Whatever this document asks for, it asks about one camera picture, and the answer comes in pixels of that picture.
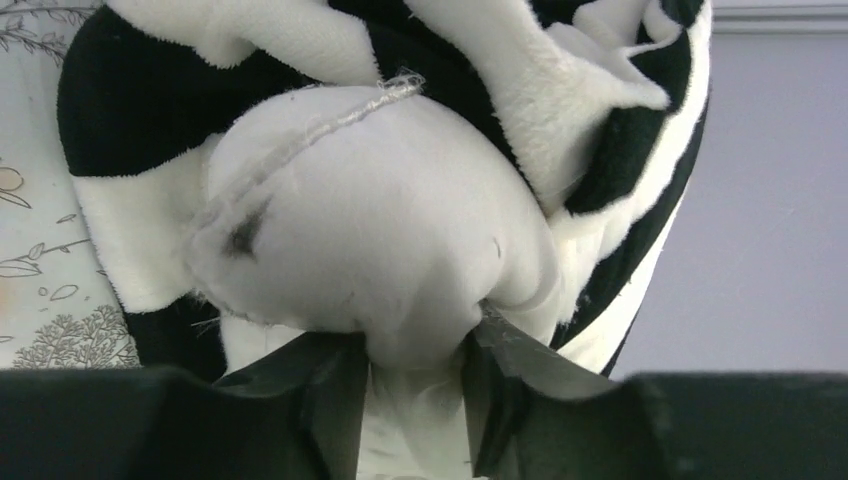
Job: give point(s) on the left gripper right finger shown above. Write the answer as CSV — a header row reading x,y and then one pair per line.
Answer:
x,y
532,414

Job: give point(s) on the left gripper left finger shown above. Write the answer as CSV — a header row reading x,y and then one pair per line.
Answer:
x,y
309,399

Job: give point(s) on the white pillow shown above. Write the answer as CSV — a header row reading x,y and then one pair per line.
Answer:
x,y
373,210

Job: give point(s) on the black white striped pillowcase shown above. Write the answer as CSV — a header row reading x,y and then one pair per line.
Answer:
x,y
598,105

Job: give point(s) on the floral patterned table mat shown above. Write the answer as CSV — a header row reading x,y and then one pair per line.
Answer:
x,y
57,307

